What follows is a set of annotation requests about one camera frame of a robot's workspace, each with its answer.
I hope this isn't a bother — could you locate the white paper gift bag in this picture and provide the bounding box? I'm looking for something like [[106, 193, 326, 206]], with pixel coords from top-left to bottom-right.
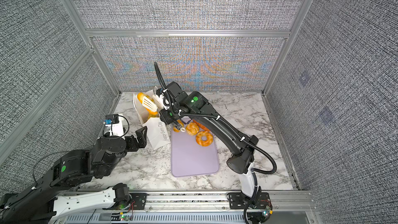
[[133, 89, 171, 149]]

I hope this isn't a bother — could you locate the round flaky bun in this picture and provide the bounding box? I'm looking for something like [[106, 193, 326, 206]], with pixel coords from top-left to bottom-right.
[[186, 122, 200, 136]]

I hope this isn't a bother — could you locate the glazed ring donut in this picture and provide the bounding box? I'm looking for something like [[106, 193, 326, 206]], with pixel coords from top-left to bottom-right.
[[195, 131, 214, 147]]

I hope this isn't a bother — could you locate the reddish brown triangular bread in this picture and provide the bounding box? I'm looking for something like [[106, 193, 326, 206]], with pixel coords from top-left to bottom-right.
[[193, 120, 211, 132]]

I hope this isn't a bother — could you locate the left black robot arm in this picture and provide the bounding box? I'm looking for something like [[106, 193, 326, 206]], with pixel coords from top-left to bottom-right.
[[1, 127, 147, 224]]

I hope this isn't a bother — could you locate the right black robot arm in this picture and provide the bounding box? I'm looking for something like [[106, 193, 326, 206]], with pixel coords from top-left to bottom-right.
[[156, 79, 258, 207]]

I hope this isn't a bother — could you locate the small round croissant top left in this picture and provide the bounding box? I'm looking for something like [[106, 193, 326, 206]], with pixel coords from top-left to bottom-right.
[[173, 120, 184, 132]]

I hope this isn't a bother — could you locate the lavender plastic tray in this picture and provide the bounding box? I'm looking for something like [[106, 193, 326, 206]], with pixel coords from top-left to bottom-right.
[[171, 131, 220, 177]]

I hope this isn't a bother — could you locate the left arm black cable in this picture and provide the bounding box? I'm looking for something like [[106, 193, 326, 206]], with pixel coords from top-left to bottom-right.
[[30, 114, 130, 187]]

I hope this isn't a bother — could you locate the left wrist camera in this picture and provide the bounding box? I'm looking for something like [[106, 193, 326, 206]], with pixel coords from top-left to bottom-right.
[[103, 114, 124, 137]]

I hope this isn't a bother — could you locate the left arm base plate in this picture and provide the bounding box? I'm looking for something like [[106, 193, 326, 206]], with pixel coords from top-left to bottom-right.
[[117, 193, 148, 211]]

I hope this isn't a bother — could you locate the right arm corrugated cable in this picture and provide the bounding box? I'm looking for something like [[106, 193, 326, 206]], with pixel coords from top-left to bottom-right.
[[153, 61, 278, 224]]

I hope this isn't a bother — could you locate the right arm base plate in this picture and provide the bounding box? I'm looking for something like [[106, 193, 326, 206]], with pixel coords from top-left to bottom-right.
[[227, 192, 273, 210]]

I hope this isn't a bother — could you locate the aluminium front rail frame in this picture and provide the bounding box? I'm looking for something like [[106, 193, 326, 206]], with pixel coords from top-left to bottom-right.
[[54, 190, 322, 224]]

